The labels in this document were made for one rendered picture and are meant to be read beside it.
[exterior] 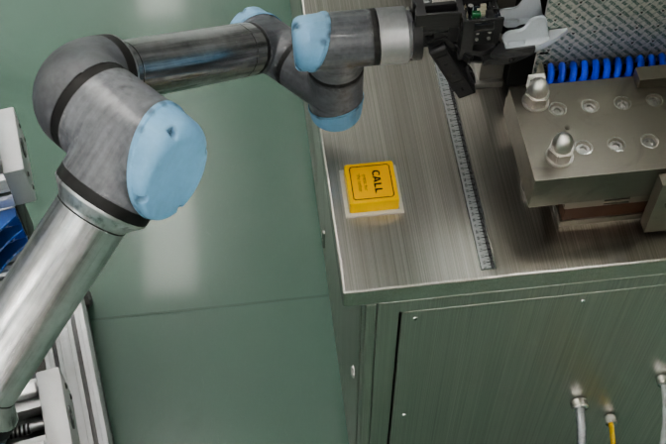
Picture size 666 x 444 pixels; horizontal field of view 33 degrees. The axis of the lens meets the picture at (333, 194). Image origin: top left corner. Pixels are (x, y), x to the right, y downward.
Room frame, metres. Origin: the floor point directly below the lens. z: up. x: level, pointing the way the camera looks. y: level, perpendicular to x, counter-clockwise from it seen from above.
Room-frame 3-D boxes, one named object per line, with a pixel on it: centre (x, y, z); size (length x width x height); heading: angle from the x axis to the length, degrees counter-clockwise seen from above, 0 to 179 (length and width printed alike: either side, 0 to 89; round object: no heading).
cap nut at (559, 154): (0.88, -0.29, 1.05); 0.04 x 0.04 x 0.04
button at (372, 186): (0.92, -0.05, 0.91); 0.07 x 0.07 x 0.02; 6
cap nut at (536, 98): (0.97, -0.27, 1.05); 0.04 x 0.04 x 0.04
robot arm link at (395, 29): (1.02, -0.08, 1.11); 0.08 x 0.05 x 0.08; 6
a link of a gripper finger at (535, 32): (1.02, -0.27, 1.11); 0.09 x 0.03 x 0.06; 95
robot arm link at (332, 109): (1.02, 0.01, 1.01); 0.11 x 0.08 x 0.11; 48
